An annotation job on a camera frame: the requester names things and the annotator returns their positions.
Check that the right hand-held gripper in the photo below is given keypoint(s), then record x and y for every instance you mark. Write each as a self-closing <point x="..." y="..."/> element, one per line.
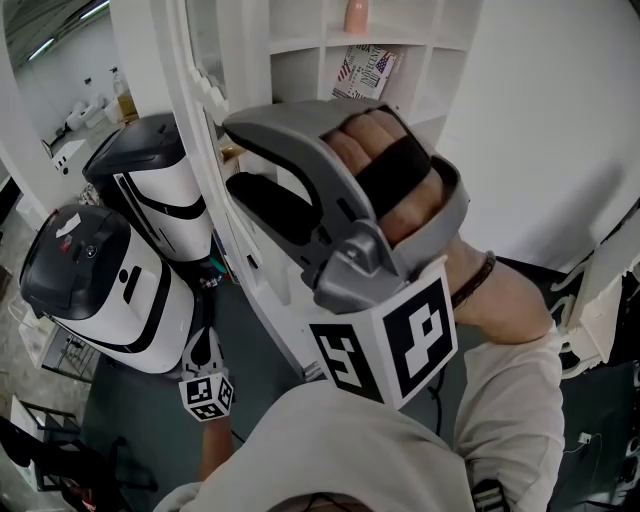
<point x="360" y="270"/>

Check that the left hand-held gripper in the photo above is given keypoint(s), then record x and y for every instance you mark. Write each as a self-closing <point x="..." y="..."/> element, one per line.
<point x="207" y="395"/>

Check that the white cabinet door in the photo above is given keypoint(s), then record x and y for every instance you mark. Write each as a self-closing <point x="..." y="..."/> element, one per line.
<point x="200" y="115"/>

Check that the person's left forearm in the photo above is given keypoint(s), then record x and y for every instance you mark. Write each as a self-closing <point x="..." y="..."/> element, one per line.
<point x="216" y="450"/>

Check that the person's right forearm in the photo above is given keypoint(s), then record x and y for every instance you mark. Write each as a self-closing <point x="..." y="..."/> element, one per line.
<point x="505" y="310"/>

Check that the white shelf cabinet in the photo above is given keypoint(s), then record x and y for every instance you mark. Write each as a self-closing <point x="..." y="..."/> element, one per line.
<point x="300" y="65"/>

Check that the person's right hand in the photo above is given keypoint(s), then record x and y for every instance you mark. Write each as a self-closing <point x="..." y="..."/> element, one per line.
<point x="360" y="131"/>

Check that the white bin with black lid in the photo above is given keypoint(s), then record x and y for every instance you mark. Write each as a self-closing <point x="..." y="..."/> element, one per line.
<point x="165" y="195"/>
<point x="140" y="310"/>

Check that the printed flag pattern book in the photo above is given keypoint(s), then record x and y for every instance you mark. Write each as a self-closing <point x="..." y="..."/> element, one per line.
<point x="365" y="75"/>

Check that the person's white sweatshirt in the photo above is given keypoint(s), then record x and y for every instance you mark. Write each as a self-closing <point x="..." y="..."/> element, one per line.
<point x="350" y="450"/>

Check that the pink vase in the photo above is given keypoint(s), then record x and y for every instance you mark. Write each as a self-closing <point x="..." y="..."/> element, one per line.
<point x="357" y="17"/>

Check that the white desk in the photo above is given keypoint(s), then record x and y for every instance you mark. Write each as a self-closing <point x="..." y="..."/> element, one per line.
<point x="67" y="152"/>

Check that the ceiling light strip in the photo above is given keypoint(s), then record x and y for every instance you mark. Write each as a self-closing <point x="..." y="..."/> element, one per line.
<point x="92" y="9"/>
<point x="41" y="48"/>

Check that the black metal frame chair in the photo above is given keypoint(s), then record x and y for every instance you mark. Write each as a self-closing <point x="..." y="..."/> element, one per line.
<point x="55" y="465"/>

